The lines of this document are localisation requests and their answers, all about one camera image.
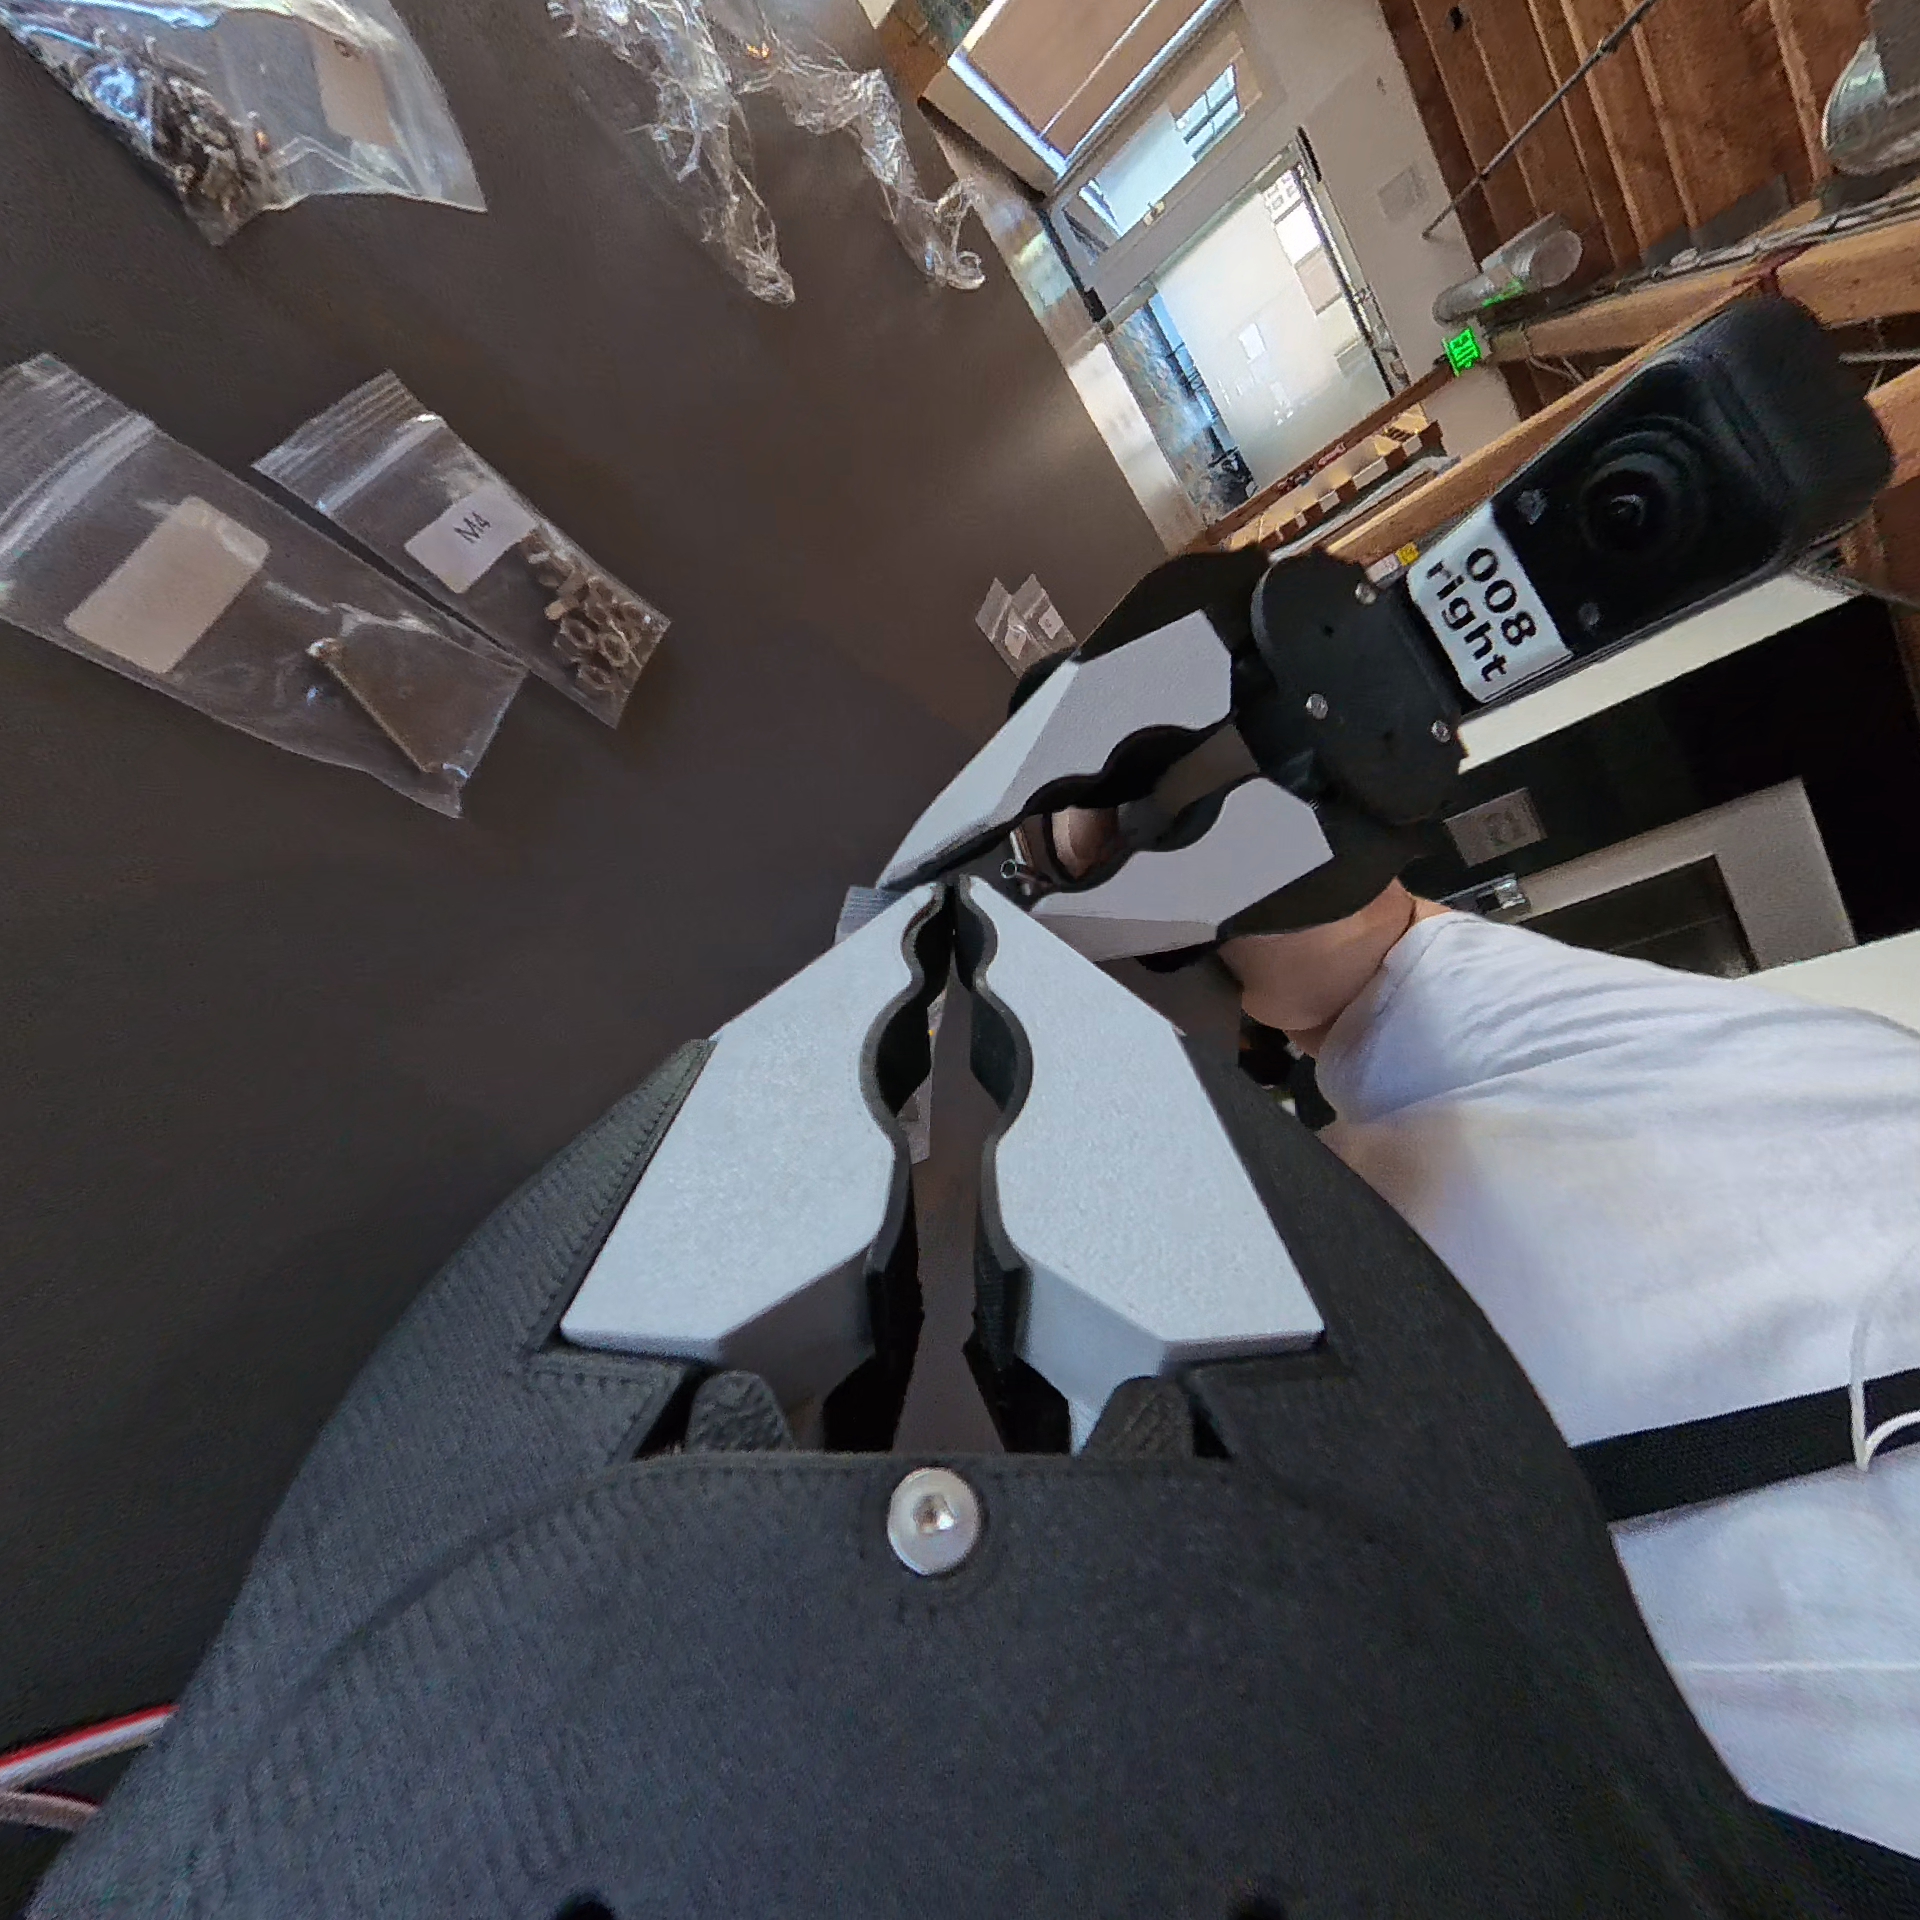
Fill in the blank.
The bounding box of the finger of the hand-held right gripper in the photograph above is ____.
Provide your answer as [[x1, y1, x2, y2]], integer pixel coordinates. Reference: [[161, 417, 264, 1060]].
[[999, 779, 1340, 971], [875, 603, 1248, 895]]

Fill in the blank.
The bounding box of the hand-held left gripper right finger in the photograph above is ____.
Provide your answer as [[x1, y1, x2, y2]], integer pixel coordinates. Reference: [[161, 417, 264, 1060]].
[[960, 879, 1332, 1411]]

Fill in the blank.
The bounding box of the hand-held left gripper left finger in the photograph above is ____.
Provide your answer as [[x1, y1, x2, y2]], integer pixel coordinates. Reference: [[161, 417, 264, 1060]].
[[560, 883, 963, 1370]]

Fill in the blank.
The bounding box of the person's right forearm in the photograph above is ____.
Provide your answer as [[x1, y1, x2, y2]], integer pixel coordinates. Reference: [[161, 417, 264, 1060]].
[[1231, 886, 1449, 1060]]

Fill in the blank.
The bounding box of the dark grey desk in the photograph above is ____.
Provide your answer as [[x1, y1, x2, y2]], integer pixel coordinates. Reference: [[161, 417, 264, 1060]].
[[0, 0, 1248, 1802]]

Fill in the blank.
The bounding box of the small clear labelled bag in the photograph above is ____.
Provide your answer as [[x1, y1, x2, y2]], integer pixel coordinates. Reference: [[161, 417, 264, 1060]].
[[975, 573, 1072, 663]]

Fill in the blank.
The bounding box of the person's white shirt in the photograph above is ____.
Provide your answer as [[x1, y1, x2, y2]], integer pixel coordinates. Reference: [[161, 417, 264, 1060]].
[[1319, 909, 1920, 1853]]

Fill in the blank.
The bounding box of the crumpled clear plastic wrap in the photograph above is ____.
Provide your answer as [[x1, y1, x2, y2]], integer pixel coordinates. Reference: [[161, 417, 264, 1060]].
[[549, 0, 993, 311]]

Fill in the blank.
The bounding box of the clear bag of nuts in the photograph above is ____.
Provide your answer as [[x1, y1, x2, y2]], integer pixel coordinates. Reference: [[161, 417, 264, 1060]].
[[253, 370, 671, 729]]

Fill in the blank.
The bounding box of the clear bag with flat part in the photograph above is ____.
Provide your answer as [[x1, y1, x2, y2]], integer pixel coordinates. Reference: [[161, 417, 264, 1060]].
[[0, 352, 532, 819]]

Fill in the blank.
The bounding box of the metal air duct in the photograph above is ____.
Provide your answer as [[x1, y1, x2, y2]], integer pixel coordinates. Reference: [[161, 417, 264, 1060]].
[[1449, 218, 1586, 317], [1824, 30, 1920, 173]]

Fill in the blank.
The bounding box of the black harness strap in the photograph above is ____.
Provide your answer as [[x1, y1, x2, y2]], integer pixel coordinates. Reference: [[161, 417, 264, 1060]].
[[1576, 1372, 1920, 1520]]

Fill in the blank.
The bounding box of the red white servo cable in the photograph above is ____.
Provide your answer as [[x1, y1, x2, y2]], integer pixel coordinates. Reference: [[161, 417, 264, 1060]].
[[0, 1709, 180, 1829]]

